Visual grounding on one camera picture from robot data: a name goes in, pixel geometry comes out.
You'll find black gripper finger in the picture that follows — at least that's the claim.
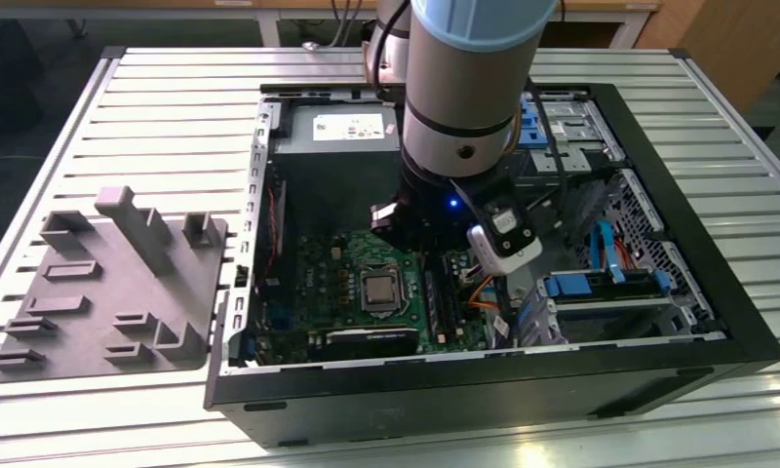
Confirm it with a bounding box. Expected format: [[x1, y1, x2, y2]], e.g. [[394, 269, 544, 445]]
[[366, 201, 402, 245]]

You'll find grey power supply unit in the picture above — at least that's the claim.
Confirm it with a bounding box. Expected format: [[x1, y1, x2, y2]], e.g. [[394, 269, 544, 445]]
[[269, 99, 405, 233]]

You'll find green motherboard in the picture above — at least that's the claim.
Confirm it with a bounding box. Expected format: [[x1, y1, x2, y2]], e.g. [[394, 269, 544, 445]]
[[251, 227, 494, 365]]

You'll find silver CPU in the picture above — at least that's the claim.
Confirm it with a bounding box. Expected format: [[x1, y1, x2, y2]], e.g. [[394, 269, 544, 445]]
[[361, 276, 397, 306]]

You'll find CPU socket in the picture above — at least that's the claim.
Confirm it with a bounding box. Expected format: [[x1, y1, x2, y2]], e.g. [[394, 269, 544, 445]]
[[354, 262, 408, 322]]

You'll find blue plastic disk carrier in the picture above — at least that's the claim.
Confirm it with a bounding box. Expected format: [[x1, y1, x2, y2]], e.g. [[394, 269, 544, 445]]
[[517, 95, 553, 148]]

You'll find silver metal disk bay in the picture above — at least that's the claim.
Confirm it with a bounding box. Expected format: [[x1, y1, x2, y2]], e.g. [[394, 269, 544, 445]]
[[516, 90, 625, 206]]

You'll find black graphics card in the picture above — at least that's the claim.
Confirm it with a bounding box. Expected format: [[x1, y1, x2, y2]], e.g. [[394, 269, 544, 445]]
[[308, 325, 424, 362]]

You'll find black disk blue carrier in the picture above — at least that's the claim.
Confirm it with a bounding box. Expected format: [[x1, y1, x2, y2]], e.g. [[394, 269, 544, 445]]
[[536, 270, 674, 306]]

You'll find black open PC case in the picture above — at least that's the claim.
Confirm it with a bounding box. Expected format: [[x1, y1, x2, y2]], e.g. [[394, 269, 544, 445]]
[[201, 82, 780, 449]]

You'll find grey plastic parts rack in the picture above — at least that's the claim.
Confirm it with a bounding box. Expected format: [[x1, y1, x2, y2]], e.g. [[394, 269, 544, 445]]
[[0, 183, 233, 384]]

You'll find wood-topped white-framed desk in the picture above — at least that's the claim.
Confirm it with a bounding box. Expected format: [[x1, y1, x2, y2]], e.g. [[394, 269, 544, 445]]
[[0, 0, 664, 50]]

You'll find wooden cabinet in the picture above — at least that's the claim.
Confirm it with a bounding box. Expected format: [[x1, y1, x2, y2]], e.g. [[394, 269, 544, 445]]
[[633, 0, 780, 116]]

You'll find black camera bracket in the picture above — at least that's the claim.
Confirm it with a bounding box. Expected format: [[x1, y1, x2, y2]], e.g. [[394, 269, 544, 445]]
[[445, 175, 516, 212]]

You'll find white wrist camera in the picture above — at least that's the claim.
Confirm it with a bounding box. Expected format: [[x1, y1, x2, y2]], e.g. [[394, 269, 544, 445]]
[[465, 194, 545, 275]]

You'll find orange data wire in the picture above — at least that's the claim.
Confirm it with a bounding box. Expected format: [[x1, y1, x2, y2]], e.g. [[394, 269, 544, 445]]
[[465, 273, 514, 311]]

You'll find black cable bundle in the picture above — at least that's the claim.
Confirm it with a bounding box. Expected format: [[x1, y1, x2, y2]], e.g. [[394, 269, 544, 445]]
[[457, 165, 625, 284]]

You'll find blue data wire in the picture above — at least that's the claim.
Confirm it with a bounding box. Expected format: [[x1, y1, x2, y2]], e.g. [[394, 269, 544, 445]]
[[588, 221, 629, 284]]

